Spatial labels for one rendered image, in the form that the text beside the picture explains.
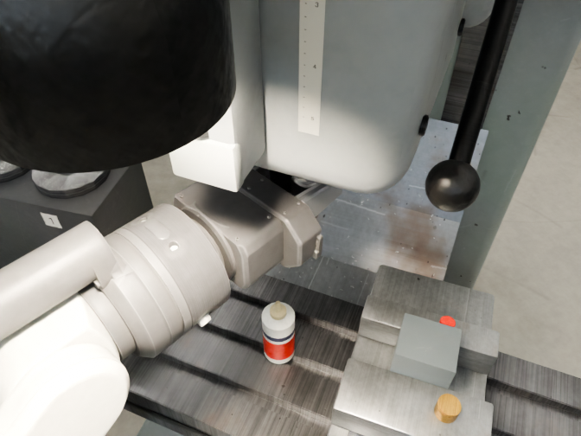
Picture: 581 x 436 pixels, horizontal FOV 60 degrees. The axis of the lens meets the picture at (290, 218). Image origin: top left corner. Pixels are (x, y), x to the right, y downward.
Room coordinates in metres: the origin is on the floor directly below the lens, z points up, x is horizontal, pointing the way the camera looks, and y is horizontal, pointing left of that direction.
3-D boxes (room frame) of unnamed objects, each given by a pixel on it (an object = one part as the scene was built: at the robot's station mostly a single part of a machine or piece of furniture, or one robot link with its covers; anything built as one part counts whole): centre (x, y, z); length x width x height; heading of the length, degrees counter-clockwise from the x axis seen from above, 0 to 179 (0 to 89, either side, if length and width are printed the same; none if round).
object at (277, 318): (0.34, 0.01, 0.98); 0.04 x 0.04 x 0.11
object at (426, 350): (0.27, -0.14, 1.04); 0.06 x 0.05 x 0.06; 70
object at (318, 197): (0.30, -0.02, 1.23); 0.06 x 0.02 x 0.03; 136
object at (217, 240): (0.26, 0.06, 1.23); 0.13 x 0.12 x 0.10; 46
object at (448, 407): (0.21, -0.15, 1.05); 0.02 x 0.02 x 0.02
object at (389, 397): (0.22, -0.12, 1.02); 0.15 x 0.06 x 0.04; 70
